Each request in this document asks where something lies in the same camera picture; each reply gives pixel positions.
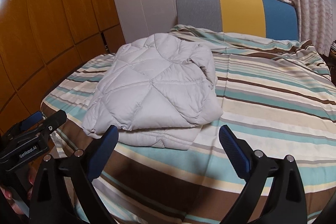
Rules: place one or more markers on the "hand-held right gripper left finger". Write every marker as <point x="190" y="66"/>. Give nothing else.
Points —
<point x="105" y="150"/>

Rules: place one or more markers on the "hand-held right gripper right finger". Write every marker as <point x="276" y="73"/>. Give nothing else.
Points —
<point x="233" y="150"/>

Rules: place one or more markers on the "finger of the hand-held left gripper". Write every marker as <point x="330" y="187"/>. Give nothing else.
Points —
<point x="55" y="120"/>
<point x="31" y="119"/>

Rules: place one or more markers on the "person's left hand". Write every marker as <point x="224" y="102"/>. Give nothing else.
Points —
<point x="31" y="178"/>

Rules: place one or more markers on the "wooden wardrobe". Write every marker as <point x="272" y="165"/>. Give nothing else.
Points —
<point x="52" y="16"/>

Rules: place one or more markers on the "grey yellow blue headboard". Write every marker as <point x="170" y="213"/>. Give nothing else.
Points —
<point x="241" y="14"/>

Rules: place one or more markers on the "striped bed sheet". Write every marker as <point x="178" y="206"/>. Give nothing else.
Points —
<point x="275" y="108"/>

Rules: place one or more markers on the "light grey quilted down jacket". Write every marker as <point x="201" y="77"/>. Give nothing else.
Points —
<point x="147" y="87"/>

